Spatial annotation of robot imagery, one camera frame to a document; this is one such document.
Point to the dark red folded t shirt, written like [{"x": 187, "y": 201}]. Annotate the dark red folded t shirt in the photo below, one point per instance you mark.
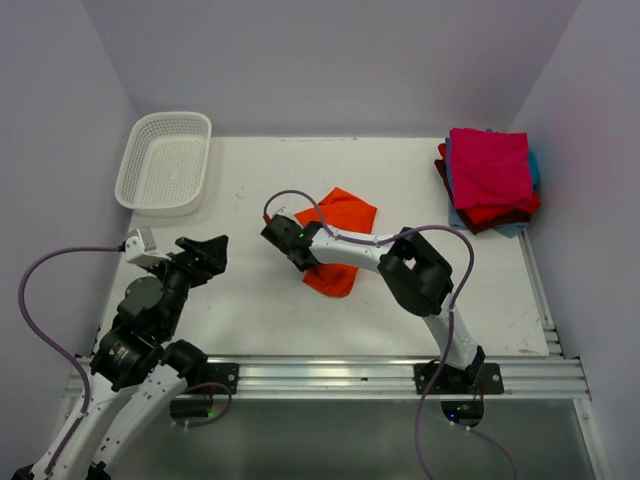
[{"x": 517, "y": 220}]

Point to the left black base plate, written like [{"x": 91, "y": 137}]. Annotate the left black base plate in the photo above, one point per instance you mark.
[{"x": 209, "y": 379}]

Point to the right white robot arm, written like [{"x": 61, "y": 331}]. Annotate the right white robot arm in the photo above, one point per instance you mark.
[{"x": 418, "y": 277}]

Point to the white plastic basket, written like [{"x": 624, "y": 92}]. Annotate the white plastic basket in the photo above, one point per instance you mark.
[{"x": 164, "y": 165}]

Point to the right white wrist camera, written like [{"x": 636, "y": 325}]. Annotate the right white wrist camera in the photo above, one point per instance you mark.
[{"x": 281, "y": 212}]

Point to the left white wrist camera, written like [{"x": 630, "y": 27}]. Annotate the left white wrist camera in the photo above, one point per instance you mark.
[{"x": 140, "y": 249}]

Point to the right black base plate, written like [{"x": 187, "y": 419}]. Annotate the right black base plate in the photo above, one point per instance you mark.
[{"x": 492, "y": 377}]

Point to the orange t shirt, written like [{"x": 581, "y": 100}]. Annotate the orange t shirt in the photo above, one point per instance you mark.
[{"x": 342, "y": 210}]

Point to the magenta folded t shirt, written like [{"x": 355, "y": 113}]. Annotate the magenta folded t shirt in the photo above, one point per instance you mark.
[{"x": 489, "y": 168}]

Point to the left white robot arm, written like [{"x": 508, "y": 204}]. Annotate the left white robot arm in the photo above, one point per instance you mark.
[{"x": 139, "y": 368}]

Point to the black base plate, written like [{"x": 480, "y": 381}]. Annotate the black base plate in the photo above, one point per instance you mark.
[
  {"x": 209, "y": 379},
  {"x": 492, "y": 377}
]

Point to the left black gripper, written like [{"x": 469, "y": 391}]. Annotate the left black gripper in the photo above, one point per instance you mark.
[{"x": 206, "y": 258}]

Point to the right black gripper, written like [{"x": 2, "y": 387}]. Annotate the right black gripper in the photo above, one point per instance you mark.
[{"x": 305, "y": 267}]

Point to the aluminium mounting rail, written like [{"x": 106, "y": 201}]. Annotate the aluminium mounting rail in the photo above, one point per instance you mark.
[{"x": 361, "y": 377}]

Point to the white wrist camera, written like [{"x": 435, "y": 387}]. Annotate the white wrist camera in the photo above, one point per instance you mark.
[
  {"x": 281, "y": 212},
  {"x": 140, "y": 249}
]

